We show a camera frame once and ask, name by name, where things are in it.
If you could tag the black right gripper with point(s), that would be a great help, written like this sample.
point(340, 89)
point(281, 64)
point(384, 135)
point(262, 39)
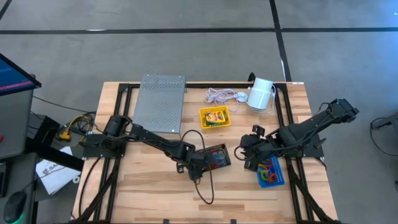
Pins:
point(259, 149)

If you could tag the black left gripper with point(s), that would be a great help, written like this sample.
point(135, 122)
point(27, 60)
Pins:
point(192, 163)

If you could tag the red rubber band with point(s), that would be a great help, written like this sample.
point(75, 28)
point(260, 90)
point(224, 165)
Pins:
point(214, 165)

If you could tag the blue rubber band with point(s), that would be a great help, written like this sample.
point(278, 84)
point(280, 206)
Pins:
point(220, 154)

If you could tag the black plastic basket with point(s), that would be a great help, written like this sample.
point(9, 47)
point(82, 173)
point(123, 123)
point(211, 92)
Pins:
point(225, 148)

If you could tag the yellow plastic basket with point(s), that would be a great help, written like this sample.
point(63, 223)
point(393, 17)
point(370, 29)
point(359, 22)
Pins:
point(202, 124)

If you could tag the blue plastic basket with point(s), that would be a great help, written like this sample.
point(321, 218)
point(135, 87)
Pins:
point(280, 177)

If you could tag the yellow green crayon box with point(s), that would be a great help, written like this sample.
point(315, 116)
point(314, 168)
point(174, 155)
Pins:
point(216, 117)

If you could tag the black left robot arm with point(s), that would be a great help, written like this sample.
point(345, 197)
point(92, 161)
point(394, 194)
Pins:
point(149, 140)

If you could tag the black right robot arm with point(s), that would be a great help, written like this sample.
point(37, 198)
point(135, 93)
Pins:
point(311, 127)

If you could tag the white round power adapter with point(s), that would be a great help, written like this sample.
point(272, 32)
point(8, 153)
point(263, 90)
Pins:
point(242, 96)

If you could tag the grey perforated metal shelf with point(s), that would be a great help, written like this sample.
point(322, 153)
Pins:
point(160, 102)

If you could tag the white tape roll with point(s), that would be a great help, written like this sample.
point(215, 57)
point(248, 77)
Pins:
point(74, 179)

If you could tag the black diagonal bar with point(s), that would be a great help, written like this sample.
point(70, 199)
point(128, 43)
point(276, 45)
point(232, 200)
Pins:
point(56, 157)

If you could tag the white printed booklet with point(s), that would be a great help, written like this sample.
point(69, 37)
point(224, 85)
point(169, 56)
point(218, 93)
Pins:
point(56, 179)

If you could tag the black computer mouse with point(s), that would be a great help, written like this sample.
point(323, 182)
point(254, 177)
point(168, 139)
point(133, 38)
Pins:
point(14, 207)

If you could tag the black flat device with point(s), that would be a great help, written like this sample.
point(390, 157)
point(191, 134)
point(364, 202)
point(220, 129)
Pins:
point(3, 180)

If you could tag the monitor with blue screen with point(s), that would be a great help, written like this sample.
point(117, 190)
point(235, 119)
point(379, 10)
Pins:
point(12, 77)

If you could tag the black table edge bracket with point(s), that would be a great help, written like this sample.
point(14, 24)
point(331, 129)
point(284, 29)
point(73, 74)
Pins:
point(166, 221)
point(233, 221)

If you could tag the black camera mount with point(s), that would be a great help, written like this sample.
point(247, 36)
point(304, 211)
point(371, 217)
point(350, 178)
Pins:
point(251, 76)

